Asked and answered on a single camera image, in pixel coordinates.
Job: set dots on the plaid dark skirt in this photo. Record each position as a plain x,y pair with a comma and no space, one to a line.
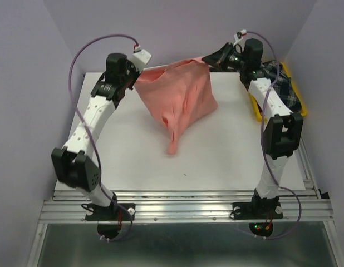
283,85

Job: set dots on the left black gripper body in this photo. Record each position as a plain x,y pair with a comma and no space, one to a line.
129,77

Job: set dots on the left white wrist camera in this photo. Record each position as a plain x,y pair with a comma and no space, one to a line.
140,59

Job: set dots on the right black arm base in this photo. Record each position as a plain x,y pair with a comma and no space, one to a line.
260,219

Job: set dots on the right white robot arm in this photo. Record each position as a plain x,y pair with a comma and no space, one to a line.
280,132

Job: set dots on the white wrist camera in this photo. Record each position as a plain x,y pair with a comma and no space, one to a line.
140,59
238,37

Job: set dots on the pink pleated skirt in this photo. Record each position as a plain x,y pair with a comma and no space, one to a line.
177,95

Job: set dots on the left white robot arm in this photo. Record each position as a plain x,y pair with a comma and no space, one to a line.
73,162

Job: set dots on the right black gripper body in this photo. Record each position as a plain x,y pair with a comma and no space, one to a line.
235,60

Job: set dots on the aluminium frame rail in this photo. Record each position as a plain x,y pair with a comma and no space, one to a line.
181,228

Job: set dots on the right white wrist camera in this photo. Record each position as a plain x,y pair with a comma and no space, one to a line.
238,37

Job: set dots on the yellow plastic bin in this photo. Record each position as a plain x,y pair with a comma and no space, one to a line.
257,109

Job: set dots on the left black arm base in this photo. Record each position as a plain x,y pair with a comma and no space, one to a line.
114,222

